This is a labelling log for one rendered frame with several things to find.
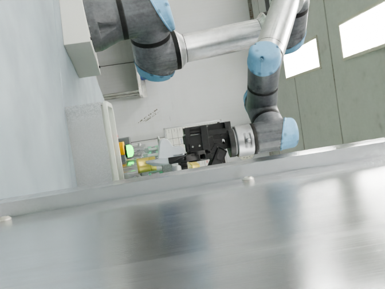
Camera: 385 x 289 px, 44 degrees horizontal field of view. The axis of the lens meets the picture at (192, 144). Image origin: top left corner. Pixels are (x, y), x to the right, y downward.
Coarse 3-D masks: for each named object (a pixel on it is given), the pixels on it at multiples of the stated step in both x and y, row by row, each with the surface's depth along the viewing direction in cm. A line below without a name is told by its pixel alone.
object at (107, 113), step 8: (104, 104) 104; (104, 112) 104; (112, 112) 120; (104, 120) 105; (112, 120) 120; (112, 128) 120; (112, 136) 120; (112, 144) 104; (112, 152) 104; (112, 160) 104; (120, 160) 121; (112, 168) 105; (120, 168) 120; (112, 176) 105; (120, 176) 121
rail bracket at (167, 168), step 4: (172, 164) 125; (176, 164) 125; (180, 164) 125; (184, 164) 125; (160, 168) 125; (164, 168) 124; (168, 168) 124; (184, 168) 125; (144, 172) 124; (148, 172) 124; (152, 172) 125; (164, 172) 124
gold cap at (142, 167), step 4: (136, 160) 110; (140, 160) 110; (144, 160) 110; (148, 160) 110; (140, 164) 109; (144, 164) 109; (140, 168) 109; (144, 168) 109; (148, 168) 110; (152, 168) 110; (156, 168) 110; (140, 172) 110
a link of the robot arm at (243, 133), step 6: (234, 126) 112; (240, 126) 111; (246, 126) 111; (234, 132) 110; (240, 132) 110; (246, 132) 110; (252, 132) 110; (240, 138) 109; (246, 138) 110; (252, 138) 109; (240, 144) 109; (246, 144) 110; (252, 144) 110; (240, 150) 110; (246, 150) 110; (252, 150) 110; (240, 156) 112
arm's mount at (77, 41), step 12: (60, 0) 119; (72, 0) 119; (60, 12) 118; (72, 12) 118; (84, 12) 119; (72, 24) 117; (84, 24) 117; (72, 36) 116; (84, 36) 116; (72, 48) 118; (84, 48) 119; (72, 60) 124; (84, 60) 125; (96, 60) 126; (84, 72) 131; (96, 72) 132
